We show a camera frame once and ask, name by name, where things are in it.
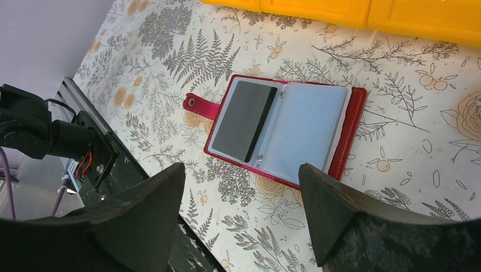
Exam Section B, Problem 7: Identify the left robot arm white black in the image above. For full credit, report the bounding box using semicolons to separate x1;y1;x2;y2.
1;84;118;189

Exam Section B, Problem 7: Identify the black credit card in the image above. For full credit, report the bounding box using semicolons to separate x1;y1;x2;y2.
210;78;279;163

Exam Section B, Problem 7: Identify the floral table mat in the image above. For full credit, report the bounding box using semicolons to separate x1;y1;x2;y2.
74;1;480;271

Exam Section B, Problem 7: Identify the yellow three-compartment bin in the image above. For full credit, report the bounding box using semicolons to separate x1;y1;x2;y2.
207;0;480;47

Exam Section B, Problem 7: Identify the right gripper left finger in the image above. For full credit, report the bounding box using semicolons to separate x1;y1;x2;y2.
1;163;185;271

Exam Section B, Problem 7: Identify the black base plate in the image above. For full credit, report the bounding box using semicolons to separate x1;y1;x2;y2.
58;78;222;271

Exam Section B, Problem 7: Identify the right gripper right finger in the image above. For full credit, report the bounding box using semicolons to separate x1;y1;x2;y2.
298;163;480;271

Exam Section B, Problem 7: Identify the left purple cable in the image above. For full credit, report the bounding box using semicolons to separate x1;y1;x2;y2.
0;146;70;220

